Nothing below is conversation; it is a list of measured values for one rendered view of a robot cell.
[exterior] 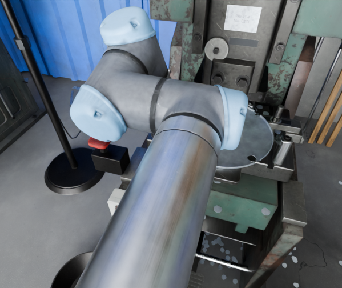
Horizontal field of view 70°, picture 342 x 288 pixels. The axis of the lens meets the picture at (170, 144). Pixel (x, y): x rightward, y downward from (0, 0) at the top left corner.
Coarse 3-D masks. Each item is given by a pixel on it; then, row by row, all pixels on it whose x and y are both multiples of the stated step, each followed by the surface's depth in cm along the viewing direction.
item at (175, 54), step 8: (176, 24) 100; (176, 32) 99; (176, 40) 98; (176, 48) 98; (176, 56) 99; (176, 64) 100; (176, 72) 102; (144, 144) 89; (136, 152) 83; (144, 152) 83; (136, 160) 80; (128, 168) 78; (136, 168) 78; (120, 176) 76; (128, 176) 76; (128, 184) 76
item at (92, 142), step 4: (88, 140) 70; (92, 140) 70; (96, 140) 70; (88, 144) 70; (92, 144) 69; (96, 144) 69; (100, 144) 69; (104, 144) 69; (108, 144) 70; (100, 148) 69; (104, 148) 69
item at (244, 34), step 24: (216, 0) 52; (240, 0) 51; (264, 0) 49; (216, 24) 55; (240, 24) 54; (264, 24) 52; (216, 48) 57; (240, 48) 57; (264, 48) 56; (216, 72) 59; (240, 72) 58
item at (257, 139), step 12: (252, 120) 73; (264, 120) 73; (252, 132) 69; (264, 132) 69; (240, 144) 66; (252, 144) 66; (264, 144) 66; (228, 156) 63; (240, 156) 63; (264, 156) 62; (228, 168) 59
